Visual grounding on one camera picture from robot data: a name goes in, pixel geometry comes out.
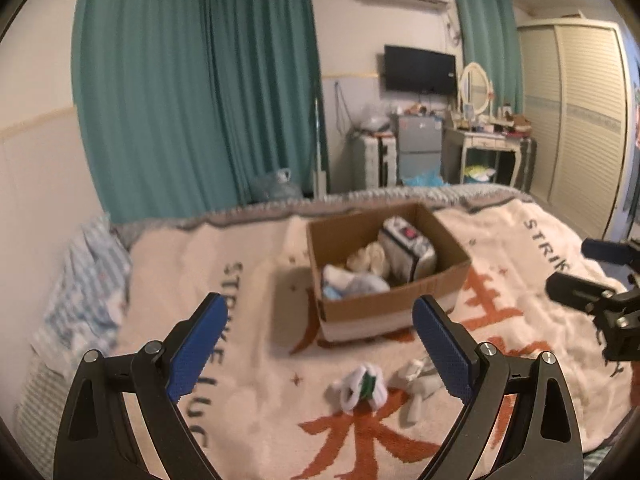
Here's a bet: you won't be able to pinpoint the white socks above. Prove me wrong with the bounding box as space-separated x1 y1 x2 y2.
390 354 444 428

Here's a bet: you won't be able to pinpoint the floral tissue paper pack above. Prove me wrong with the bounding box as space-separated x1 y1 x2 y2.
378 216 437 284

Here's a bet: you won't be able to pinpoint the white green sock pair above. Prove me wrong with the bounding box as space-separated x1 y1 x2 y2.
331 363 388 414

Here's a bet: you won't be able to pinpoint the cream knitted cloth bundle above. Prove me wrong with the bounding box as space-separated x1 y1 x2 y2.
346 242 390 278

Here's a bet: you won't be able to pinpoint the grey mesh cap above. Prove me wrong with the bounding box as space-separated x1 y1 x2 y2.
343 273 390 297

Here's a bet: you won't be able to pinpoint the blue floral tissue pack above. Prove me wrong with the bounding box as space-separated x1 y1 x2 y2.
321 264 357 300

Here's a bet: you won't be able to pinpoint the blue floral pillow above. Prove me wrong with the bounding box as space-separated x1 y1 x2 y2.
16 214 132 478

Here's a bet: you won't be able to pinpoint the blue waste basket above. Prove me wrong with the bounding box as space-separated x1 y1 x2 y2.
463 165 496 183

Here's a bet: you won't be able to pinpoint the blue plastic bag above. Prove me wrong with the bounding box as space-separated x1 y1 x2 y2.
401 170 448 188

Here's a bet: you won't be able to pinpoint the cream louvred wardrobe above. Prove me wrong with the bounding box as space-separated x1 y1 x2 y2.
518 18 631 237

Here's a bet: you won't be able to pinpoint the cream orange lettered blanket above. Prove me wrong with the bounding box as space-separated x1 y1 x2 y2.
117 200 639 479

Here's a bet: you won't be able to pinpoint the cream dressing table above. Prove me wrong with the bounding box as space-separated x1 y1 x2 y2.
440 119 537 191

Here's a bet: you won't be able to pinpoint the brown cardboard box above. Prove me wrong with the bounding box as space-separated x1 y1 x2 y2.
307 202 471 344

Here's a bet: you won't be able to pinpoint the small grey refrigerator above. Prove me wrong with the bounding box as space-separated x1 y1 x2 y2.
393 115 444 180

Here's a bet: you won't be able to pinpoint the oval vanity mirror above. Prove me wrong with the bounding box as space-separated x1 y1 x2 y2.
458 62 494 116

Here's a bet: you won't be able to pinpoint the grey checked bed sheet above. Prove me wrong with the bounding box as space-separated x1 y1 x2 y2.
111 184 534 249

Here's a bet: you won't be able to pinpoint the teal curtain right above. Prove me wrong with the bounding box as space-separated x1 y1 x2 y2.
456 0 524 113

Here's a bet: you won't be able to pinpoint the teal curtain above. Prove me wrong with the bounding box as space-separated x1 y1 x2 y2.
456 0 524 113
72 0 326 222

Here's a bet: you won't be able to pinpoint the clear water jug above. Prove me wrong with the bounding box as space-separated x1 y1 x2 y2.
250 168 303 203

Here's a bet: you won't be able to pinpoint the teal curtain left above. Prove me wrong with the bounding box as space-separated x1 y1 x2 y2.
72 0 326 222

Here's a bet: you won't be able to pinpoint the black wall television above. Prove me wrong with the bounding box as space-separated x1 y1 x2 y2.
383 46 458 96

